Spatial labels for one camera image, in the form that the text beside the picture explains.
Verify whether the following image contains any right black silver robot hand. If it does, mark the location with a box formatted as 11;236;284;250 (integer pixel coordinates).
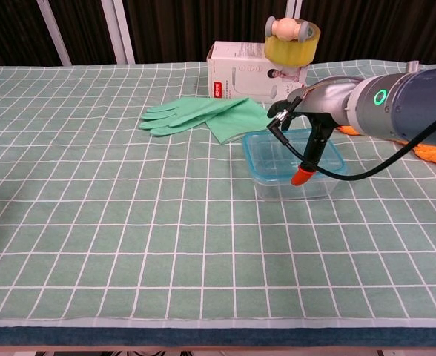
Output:
267;76;360;186

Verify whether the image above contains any blue transparent lid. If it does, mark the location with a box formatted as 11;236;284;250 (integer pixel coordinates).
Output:
242;128;347;186

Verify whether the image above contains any clear plastic container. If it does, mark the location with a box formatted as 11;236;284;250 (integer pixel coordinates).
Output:
244;130;351;202

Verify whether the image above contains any yellowish clear tape roll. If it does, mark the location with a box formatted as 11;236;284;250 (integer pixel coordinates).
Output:
264;24;322;67

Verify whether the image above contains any white red product box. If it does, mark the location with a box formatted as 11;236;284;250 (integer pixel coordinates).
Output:
205;40;308;107

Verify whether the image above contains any beige grey toy dumbbell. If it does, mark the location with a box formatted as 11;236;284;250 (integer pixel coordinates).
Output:
265;16;314;42

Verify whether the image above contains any green rubber glove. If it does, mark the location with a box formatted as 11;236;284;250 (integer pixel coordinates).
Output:
139;96;280;146

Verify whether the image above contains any black curtain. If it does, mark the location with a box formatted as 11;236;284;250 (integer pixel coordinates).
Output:
0;0;436;67

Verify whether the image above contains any green white checked tablecloth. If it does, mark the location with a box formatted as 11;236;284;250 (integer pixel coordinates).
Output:
0;61;436;329

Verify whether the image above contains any dark blue under cloth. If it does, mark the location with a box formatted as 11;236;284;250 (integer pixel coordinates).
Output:
0;326;436;349

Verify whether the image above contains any black hand cable with plug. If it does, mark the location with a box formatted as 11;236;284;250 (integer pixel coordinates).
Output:
266;109;436;181

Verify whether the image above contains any white frame post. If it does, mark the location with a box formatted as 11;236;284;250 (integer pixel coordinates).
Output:
102;0;136;65
285;0;303;19
38;0;73;67

